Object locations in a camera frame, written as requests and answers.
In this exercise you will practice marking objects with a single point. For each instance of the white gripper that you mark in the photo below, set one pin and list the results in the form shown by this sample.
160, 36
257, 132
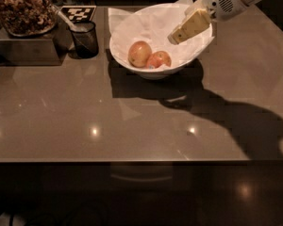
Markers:
223, 2

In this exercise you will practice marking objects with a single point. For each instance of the red apple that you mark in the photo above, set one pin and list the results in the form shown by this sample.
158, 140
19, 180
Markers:
158, 59

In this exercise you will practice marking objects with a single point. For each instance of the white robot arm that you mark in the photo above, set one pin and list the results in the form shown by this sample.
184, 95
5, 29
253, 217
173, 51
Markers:
202, 13

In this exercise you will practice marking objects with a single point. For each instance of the white paper bowl liner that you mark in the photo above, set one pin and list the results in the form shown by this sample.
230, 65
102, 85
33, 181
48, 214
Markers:
154, 29

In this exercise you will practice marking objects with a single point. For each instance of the white ceramic bowl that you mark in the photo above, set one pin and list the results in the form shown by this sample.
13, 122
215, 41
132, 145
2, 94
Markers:
176, 67

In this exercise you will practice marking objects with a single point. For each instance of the yellow-red apple left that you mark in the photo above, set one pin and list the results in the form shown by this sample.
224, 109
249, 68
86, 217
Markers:
138, 53

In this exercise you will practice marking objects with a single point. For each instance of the black mesh cup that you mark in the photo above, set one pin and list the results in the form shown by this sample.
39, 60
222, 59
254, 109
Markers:
85, 39

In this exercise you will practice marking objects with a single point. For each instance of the black white fiducial marker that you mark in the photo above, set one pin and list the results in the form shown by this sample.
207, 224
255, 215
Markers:
78, 14

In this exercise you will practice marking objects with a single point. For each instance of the white spoon in cup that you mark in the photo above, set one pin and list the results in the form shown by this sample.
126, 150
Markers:
65, 19

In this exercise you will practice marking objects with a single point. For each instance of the grey metal box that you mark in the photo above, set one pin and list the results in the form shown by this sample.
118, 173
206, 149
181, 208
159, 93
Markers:
48, 49

